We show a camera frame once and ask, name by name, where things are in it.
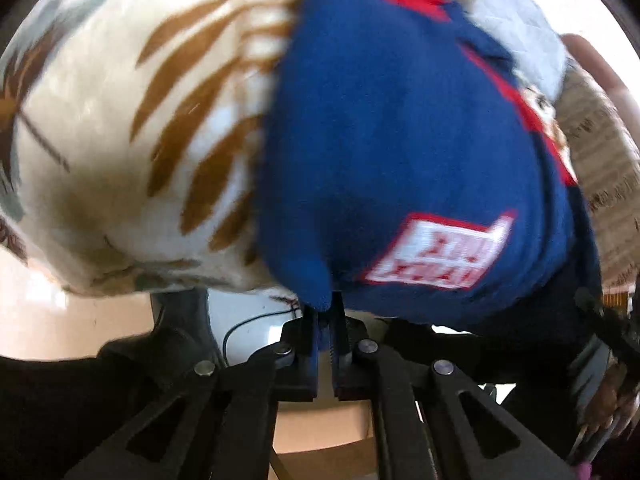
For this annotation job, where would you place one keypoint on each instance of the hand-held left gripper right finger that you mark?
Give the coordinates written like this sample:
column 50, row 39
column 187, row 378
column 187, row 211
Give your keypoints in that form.
column 345, row 370

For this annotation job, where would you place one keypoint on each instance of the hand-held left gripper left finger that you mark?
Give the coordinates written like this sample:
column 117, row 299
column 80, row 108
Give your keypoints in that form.
column 311, row 360

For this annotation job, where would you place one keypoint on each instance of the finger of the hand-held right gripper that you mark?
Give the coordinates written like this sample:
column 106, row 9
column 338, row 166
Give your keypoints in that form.
column 612, row 325

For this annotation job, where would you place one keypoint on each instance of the blue and red sweater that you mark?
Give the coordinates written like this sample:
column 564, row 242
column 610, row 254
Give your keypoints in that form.
column 390, row 135

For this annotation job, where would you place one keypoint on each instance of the person's right forearm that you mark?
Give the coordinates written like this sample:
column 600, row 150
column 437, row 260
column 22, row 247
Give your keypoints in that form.
column 600, row 67

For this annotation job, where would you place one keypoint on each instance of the grey quilted pillow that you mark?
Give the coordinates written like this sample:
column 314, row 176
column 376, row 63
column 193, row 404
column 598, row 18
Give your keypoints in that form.
column 510, row 20

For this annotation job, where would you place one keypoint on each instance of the leaf-printed blanket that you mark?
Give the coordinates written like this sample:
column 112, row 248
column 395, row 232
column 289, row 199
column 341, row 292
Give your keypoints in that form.
column 100, row 110

